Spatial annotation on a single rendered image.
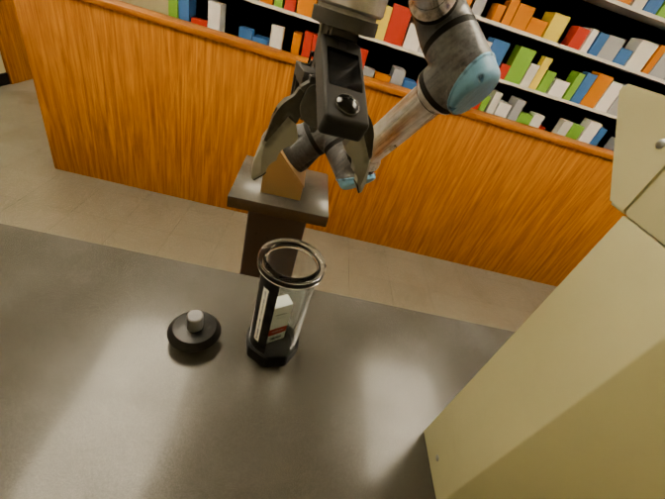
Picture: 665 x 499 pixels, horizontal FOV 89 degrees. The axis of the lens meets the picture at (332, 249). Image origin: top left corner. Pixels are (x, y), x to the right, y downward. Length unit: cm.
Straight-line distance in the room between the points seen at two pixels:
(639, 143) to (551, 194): 251
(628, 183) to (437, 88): 48
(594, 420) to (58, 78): 287
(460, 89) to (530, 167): 202
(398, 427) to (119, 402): 46
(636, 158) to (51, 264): 93
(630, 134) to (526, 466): 38
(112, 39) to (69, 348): 211
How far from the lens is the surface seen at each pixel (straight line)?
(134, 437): 62
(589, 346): 43
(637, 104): 48
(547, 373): 47
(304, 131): 111
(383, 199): 258
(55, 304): 80
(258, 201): 109
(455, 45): 82
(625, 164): 46
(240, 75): 236
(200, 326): 66
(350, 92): 36
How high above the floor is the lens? 151
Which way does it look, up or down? 36 degrees down
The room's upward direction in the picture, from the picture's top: 19 degrees clockwise
